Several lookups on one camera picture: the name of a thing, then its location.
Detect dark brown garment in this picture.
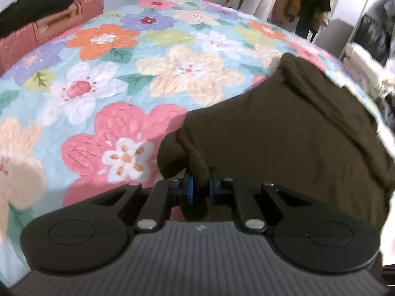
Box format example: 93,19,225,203
157,52,395,266

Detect black folded clothes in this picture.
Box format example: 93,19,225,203
0,0,76,38

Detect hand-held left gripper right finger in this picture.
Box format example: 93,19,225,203
209,167,312,234

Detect black bag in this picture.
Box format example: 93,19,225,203
355,14,392,65

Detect floral quilted blanket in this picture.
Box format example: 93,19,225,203
0,0,395,288

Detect hanging brown jacket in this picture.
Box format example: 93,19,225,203
272,0,309,25

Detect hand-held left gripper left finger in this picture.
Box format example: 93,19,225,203
90,173,195,232

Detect pink suitcase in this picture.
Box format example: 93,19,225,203
0,0,104,74

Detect hanging black coat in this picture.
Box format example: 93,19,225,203
295,0,337,39

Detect pile of white clothes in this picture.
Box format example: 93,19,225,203
342,42,395,99

